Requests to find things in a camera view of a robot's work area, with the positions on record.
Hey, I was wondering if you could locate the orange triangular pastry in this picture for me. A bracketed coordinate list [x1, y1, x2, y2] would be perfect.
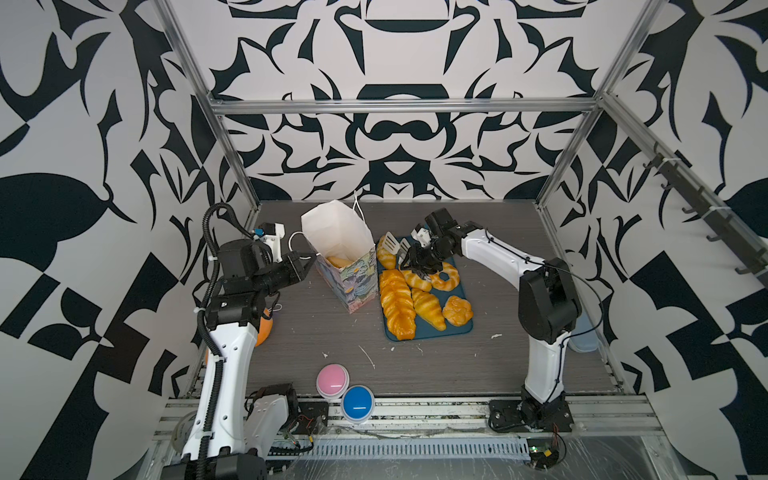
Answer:
[326, 256, 353, 269]

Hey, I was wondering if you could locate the large striped croissant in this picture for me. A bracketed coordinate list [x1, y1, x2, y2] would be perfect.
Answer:
[412, 288, 447, 331]

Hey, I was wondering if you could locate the pink round button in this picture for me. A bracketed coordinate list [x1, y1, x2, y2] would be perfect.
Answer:
[315, 364, 350, 400]

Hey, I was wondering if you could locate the light blue oval pad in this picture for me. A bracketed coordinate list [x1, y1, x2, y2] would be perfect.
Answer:
[568, 312, 599, 353]

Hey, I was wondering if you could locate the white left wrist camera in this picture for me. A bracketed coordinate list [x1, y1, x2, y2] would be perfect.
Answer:
[254, 222, 285, 262]

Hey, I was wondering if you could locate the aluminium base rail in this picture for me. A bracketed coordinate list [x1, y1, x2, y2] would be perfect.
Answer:
[152, 392, 667, 439]

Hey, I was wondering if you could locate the blue round button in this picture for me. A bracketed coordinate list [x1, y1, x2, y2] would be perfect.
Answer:
[341, 385, 375, 424]

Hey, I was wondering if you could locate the small striped croissant middle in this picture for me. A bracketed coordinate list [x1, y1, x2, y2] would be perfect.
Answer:
[401, 270, 432, 292]

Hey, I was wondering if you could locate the floral white paper bag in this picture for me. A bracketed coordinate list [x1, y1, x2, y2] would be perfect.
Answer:
[298, 200, 378, 314]

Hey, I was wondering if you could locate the long braided bread loaf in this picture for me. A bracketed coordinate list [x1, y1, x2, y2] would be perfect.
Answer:
[379, 269, 416, 341]

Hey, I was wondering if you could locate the black hook rack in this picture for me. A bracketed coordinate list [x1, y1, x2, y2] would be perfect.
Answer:
[644, 142, 767, 288]

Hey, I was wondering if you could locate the green circuit board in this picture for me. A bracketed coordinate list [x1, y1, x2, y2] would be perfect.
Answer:
[527, 441, 567, 471]

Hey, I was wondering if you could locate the knotted round bun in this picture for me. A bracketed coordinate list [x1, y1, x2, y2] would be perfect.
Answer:
[442, 296, 474, 327]

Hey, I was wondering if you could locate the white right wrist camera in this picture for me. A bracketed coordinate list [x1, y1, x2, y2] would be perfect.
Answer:
[411, 224, 432, 248]

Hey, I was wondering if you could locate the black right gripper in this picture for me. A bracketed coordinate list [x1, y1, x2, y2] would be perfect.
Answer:
[398, 240, 452, 274]

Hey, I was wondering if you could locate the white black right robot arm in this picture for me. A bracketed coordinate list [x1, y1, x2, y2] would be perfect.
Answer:
[390, 208, 583, 433]

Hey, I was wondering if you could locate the orange plush toy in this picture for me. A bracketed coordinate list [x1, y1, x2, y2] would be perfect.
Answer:
[255, 308, 274, 347]

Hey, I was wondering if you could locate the teal rectangular tray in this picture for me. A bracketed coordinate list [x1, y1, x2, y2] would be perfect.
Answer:
[376, 257, 473, 342]

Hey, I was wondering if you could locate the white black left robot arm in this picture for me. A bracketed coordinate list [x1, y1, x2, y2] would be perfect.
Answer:
[161, 203, 317, 479]

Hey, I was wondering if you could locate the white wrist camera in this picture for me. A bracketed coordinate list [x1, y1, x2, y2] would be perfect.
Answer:
[411, 224, 432, 248]
[254, 222, 285, 262]

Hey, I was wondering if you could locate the white slotted cable duct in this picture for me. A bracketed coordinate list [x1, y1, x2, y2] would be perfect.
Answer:
[267, 438, 530, 462]

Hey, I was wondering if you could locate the ring-shaped bread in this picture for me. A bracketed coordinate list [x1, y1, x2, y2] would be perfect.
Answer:
[429, 262, 461, 292]

